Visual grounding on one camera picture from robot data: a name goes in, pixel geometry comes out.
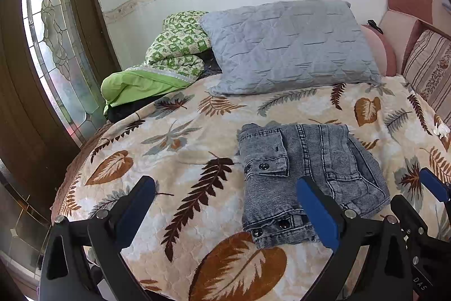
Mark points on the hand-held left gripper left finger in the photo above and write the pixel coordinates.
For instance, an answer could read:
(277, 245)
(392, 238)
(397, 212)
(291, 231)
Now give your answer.
(135, 213)

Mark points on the pink round cushion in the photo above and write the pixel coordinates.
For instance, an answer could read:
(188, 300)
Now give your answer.
(380, 50)

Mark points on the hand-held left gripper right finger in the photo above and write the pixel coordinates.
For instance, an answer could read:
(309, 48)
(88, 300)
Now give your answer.
(319, 213)

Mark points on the grey quilted pillow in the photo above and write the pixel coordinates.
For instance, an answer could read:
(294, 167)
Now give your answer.
(289, 47)

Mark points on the striped cushion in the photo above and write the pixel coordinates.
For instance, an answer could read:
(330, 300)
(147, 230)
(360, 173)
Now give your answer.
(431, 71)

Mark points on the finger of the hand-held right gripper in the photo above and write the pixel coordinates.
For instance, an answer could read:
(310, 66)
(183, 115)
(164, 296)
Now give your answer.
(435, 186)
(408, 213)

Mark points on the green patterned quilt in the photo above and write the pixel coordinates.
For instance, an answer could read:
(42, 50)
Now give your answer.
(176, 47)

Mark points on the wooden door with glass pane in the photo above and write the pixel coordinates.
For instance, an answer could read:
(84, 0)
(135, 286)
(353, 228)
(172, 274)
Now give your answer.
(53, 75)

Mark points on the pink padded headboard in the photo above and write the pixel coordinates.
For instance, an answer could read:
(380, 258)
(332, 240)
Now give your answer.
(408, 15)

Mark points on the small black clip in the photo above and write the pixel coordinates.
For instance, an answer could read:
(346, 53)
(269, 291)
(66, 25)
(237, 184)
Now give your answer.
(374, 26)

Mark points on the grey denim pants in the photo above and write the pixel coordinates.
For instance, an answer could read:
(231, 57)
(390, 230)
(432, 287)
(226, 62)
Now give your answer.
(317, 160)

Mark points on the leaf print blanket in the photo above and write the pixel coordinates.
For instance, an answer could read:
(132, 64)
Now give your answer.
(197, 153)

